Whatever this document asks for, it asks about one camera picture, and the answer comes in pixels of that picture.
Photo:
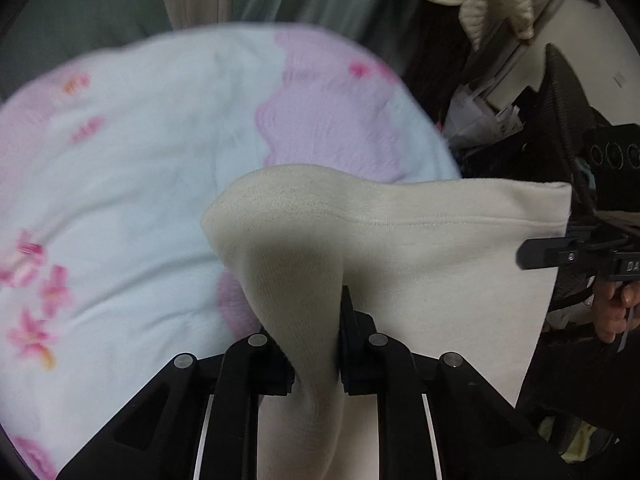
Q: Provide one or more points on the pink floral blanket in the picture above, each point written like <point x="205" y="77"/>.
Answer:
<point x="150" y="160"/>

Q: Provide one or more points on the dark hanging garment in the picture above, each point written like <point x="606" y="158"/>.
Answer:
<point x="445" y="70"/>

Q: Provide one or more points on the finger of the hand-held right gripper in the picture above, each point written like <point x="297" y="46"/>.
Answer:
<point x="550" y="254"/>

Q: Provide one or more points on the person's right hand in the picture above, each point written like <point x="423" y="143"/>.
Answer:
<point x="612" y="310"/>

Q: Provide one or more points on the cream pants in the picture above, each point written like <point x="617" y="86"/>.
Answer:
<point x="425" y="260"/>

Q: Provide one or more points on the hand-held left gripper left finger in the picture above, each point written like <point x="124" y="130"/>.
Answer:
<point x="200" y="410"/>

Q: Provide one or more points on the yellow-green cloth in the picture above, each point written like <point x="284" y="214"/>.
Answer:
<point x="580" y="435"/>

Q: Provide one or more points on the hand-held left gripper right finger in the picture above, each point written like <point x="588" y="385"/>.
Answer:
<point x="400" y="410"/>

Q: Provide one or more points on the dark wicker chair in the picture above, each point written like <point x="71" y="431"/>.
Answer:
<point x="565" y="110"/>

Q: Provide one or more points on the white paper bag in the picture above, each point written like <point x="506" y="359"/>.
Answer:
<point x="475" y="117"/>

